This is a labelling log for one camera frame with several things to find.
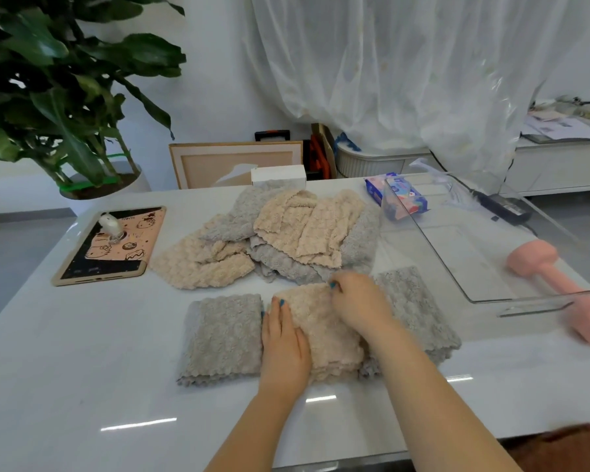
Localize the person's left hand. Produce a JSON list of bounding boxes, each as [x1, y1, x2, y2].
[[259, 297, 312, 397]]

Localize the person's right hand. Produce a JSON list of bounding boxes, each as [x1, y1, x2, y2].
[[330, 270, 400, 341]]

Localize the beige fluffy towel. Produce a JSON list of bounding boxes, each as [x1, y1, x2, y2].
[[253, 189, 367, 269], [149, 226, 256, 291], [267, 282, 367, 384]]

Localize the person's right forearm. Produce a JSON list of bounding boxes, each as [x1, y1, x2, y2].
[[369, 319, 524, 472]]

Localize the person's left forearm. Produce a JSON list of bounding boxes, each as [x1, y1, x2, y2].
[[204, 388, 301, 472]]

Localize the crumpled grey fluffy towel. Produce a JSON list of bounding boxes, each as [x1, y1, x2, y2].
[[248, 199, 382, 285], [199, 181, 297, 244]]

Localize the folded grey fluffy towel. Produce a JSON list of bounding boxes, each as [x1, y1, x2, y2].
[[359, 265, 462, 379], [177, 294, 265, 387]]

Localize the crumpled beige fluffy towel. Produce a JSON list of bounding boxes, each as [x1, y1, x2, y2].
[[149, 226, 256, 291], [253, 189, 367, 269]]

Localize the blue and pink tissue pack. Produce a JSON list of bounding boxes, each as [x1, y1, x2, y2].
[[364, 172, 429, 222]]

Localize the white ribbed basket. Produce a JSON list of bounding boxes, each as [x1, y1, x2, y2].
[[335, 141, 436, 179]]

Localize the white cardboard box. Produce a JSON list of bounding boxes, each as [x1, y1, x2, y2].
[[251, 165, 307, 188]]

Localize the orange and black tool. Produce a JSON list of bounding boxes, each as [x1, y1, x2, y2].
[[309, 134, 331, 180]]

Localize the brown wooden board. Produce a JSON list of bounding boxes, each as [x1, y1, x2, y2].
[[311, 123, 339, 179]]

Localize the clear acrylic tray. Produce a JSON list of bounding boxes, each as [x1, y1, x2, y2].
[[381, 158, 590, 318]]

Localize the tablet with pink cartoon case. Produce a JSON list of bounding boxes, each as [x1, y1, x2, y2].
[[51, 206, 167, 287]]

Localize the white plant pot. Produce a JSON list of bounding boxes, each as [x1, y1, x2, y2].
[[59, 159, 152, 217]]

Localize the pink dumbbell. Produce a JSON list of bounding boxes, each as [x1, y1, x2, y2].
[[505, 239, 590, 346]]

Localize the white sheer curtain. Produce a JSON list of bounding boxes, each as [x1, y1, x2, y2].
[[248, 0, 573, 193]]

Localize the green plastic band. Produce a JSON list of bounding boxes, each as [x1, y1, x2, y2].
[[60, 177, 122, 193]]

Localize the white low cabinet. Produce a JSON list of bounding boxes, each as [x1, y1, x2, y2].
[[501, 136, 590, 197]]

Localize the stack of papers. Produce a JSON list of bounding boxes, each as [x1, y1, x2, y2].
[[520, 110, 590, 144]]

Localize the person's brown clothing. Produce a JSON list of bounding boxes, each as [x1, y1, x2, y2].
[[501, 423, 590, 472]]

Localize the large green leafy plant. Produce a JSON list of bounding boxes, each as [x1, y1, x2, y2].
[[0, 0, 187, 189]]

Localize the wooden picture frame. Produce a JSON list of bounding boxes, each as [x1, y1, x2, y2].
[[169, 141, 304, 190]]

